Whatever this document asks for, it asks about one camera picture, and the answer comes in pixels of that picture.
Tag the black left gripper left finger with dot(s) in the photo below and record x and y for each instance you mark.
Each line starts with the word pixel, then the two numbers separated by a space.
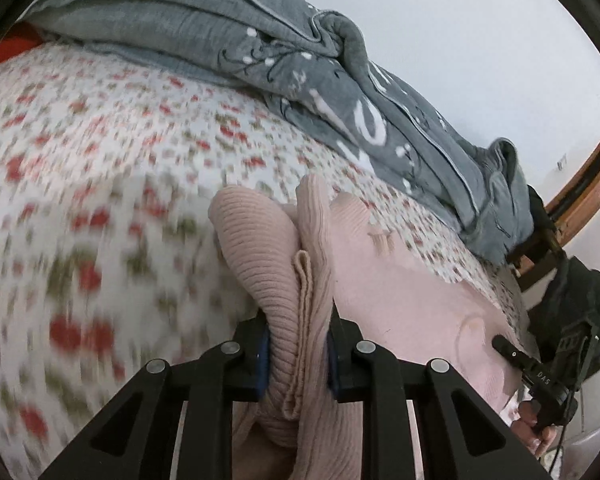
pixel 173 421

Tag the pink knit sweater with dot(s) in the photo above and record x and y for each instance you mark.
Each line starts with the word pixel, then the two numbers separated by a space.
pixel 321 255

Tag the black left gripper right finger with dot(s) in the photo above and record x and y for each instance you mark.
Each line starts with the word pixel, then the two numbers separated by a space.
pixel 420 421

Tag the black clothing pile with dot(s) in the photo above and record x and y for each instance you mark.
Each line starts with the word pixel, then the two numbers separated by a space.
pixel 566 322

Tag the floral bed sheet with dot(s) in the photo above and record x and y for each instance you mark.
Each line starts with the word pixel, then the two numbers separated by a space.
pixel 107 254

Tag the red pillow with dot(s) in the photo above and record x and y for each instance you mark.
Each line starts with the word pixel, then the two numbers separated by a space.
pixel 20 38

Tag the right hand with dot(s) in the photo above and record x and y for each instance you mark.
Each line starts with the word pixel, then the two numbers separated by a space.
pixel 537 441

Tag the wooden furniture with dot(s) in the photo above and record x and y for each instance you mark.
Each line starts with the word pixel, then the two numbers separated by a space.
pixel 556 223

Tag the grey patterned quilt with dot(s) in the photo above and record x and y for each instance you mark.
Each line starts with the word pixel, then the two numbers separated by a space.
pixel 311 67

